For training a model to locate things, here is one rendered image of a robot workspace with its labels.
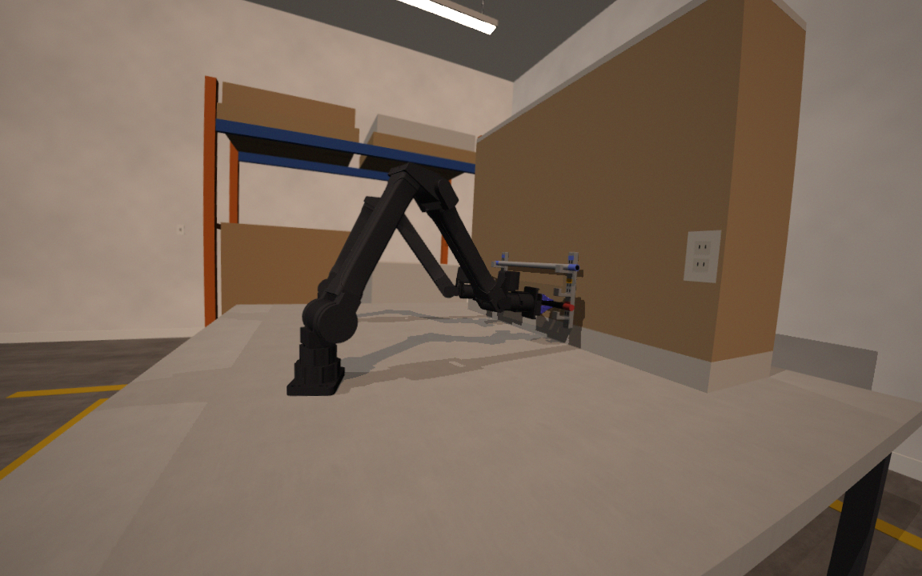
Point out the black bar with red ends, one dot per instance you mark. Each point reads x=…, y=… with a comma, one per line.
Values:
x=560, y=305

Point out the grey metal bar with blue ends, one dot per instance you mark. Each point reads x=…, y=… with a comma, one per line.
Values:
x=572, y=267

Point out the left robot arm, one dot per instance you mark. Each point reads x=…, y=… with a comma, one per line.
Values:
x=417, y=245

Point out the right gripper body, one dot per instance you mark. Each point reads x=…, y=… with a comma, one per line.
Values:
x=530, y=305

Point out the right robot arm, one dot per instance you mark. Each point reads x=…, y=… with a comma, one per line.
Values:
x=327, y=320

